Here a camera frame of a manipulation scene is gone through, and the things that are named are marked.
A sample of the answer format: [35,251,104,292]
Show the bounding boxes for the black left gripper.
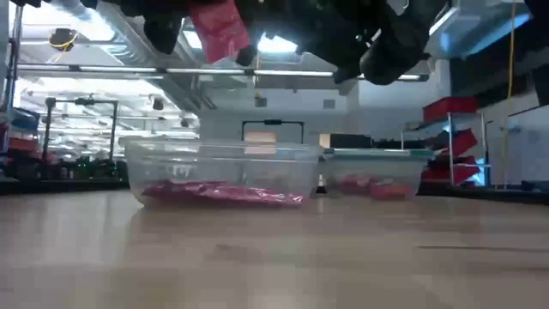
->
[92,0,190,56]

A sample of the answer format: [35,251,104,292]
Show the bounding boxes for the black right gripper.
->
[234,0,431,86]

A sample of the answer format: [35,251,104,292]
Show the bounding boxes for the long red candy packet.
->
[201,184,306,209]
[141,179,241,203]
[186,0,253,65]

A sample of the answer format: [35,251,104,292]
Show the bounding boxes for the large clear plastic container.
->
[124,137,322,210]
[321,148,435,202]

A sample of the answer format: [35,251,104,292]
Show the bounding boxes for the ceiling light panel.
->
[184,29,301,55]

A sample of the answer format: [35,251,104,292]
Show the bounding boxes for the long tube light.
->
[16,64,430,82]

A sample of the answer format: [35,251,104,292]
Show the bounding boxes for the red storage bin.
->
[422,96,478,124]
[424,127,480,159]
[422,164,481,186]

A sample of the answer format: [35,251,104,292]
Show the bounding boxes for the metal shelf rack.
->
[401,96,492,192]

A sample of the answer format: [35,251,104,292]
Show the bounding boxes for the cluttered storage shelf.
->
[0,106,130,184]

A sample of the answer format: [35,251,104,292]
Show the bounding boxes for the black rectangular doorway frame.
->
[240,119,306,145]

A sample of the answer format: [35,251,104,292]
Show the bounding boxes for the black round device yellow cord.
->
[47,27,79,53]

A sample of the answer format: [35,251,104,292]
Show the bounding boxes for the black background stand frame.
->
[44,96,120,161]

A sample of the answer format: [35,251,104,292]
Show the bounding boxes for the yellow cable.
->
[497,0,516,188]

